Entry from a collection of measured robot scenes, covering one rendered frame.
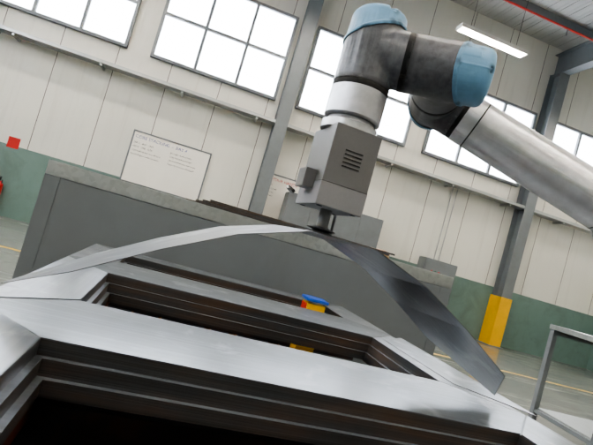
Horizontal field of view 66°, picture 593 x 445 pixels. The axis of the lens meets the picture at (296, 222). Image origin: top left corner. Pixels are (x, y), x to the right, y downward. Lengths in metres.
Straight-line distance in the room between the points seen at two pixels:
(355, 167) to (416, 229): 10.07
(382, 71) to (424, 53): 0.05
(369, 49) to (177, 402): 0.46
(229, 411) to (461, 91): 0.46
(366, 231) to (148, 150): 4.60
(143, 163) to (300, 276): 8.19
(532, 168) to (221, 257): 0.92
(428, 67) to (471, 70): 0.05
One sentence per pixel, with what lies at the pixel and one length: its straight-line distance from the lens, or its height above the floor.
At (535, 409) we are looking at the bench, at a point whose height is 0.21.
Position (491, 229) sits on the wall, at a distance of 11.64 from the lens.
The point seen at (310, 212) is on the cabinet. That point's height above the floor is 1.67.
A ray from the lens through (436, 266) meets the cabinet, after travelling 10.56.
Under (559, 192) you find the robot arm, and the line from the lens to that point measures 0.76.
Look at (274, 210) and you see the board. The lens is 9.56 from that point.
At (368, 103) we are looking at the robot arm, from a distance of 0.60.
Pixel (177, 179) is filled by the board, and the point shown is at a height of 1.57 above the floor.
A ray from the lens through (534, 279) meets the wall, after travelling 12.45.
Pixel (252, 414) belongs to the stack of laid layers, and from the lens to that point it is 0.52.
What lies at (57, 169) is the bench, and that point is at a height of 1.03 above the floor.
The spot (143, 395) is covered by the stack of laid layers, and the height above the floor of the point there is 0.83.
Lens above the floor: 1.02
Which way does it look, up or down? 2 degrees up
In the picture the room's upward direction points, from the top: 16 degrees clockwise
